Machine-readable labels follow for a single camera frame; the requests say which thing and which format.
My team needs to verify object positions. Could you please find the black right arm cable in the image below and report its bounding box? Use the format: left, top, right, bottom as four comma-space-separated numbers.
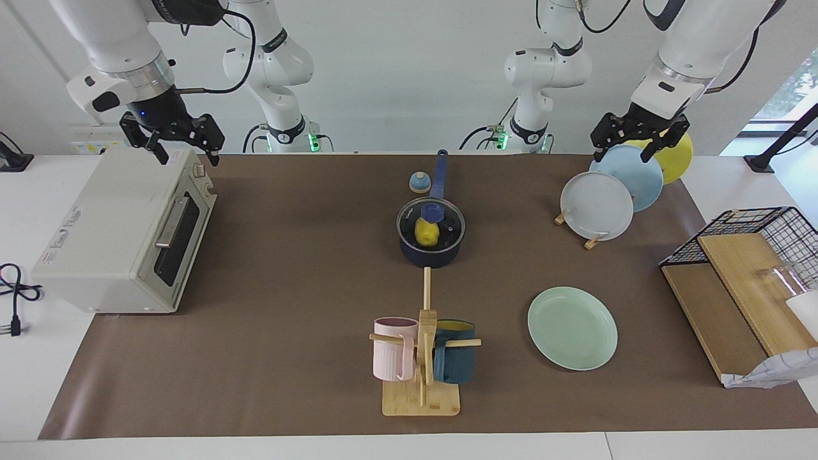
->
176, 0, 258, 95

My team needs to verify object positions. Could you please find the dark teal mug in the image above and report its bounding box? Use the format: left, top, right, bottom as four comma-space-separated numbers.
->
433, 319, 477, 385

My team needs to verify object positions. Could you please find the white socket box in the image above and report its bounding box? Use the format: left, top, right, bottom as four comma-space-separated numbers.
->
69, 125, 128, 155

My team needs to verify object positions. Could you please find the white patterned cloth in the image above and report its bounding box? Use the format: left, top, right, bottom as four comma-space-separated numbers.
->
722, 347, 818, 389

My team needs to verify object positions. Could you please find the brown table mat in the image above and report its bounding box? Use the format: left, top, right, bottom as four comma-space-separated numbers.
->
38, 152, 818, 440

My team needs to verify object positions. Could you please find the light blue plate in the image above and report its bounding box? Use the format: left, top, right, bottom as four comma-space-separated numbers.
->
589, 144, 665, 213

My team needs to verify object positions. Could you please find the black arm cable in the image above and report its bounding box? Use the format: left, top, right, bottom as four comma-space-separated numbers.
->
176, 0, 258, 95
575, 0, 762, 95

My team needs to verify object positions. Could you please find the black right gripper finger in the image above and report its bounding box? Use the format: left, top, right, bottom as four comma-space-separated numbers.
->
190, 114, 226, 167
120, 115, 168, 165

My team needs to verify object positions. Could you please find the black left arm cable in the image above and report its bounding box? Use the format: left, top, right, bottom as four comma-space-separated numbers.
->
575, 0, 762, 95

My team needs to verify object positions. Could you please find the white toaster oven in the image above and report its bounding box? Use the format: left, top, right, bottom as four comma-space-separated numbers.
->
30, 147, 218, 315

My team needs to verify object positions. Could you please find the clear glass cup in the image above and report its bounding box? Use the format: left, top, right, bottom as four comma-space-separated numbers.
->
757, 262, 807, 298

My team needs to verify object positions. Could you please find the black camera stand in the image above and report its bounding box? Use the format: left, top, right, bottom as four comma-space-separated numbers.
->
745, 102, 818, 173

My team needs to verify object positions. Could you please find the wooden mug tree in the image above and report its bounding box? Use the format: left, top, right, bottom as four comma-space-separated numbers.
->
369, 267, 482, 417

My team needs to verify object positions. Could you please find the window with greenery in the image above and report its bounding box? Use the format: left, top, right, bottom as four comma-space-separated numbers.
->
749, 50, 818, 138

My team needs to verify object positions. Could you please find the black wire basket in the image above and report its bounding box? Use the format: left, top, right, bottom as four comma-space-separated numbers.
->
658, 206, 818, 295

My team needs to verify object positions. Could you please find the green plate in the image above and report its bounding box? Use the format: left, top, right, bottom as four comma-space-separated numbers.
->
527, 286, 619, 371

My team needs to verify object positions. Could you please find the black left base cable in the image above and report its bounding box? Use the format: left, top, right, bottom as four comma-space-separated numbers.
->
460, 125, 505, 152

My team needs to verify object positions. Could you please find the wooden plate rack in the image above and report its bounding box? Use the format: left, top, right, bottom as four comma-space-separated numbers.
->
553, 208, 605, 251

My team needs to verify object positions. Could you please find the glass lid with blue knob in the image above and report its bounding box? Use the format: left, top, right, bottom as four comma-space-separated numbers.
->
396, 198, 466, 251

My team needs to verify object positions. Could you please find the black table clamp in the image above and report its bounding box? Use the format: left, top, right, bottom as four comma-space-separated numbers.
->
0, 131, 34, 173

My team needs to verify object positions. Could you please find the dark blue saucepan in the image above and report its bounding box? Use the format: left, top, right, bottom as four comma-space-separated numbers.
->
396, 149, 466, 269

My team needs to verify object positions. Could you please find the black power cable with plug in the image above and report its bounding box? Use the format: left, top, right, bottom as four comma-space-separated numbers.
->
0, 263, 44, 337

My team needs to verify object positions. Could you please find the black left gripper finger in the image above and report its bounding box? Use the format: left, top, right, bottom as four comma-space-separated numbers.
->
641, 116, 690, 163
590, 114, 626, 162

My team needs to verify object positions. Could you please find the yellow plate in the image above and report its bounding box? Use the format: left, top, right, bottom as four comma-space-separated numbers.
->
629, 131, 694, 186

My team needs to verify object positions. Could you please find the pink ribbed mug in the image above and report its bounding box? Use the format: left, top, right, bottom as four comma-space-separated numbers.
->
373, 317, 419, 382

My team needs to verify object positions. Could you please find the grey plate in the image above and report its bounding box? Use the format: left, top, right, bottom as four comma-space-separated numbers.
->
560, 171, 635, 242

